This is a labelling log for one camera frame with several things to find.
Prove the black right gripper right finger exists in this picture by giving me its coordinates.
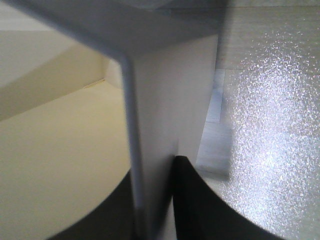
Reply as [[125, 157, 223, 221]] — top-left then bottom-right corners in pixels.
[[172, 156, 279, 240]]

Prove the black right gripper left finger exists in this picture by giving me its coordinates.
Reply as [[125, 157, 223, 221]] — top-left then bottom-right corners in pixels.
[[50, 171, 137, 240]]

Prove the white paper trash bin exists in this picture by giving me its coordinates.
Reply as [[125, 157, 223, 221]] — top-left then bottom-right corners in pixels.
[[0, 0, 218, 240]]

